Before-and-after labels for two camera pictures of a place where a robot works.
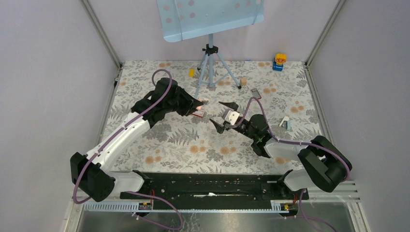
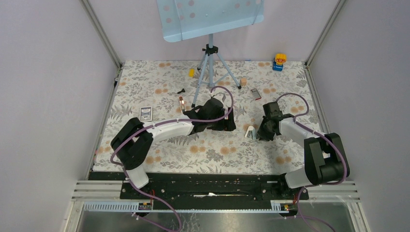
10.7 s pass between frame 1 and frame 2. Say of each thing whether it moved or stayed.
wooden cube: stayed
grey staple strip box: stayed
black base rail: stayed
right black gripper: moved
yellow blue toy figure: stayed
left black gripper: moved
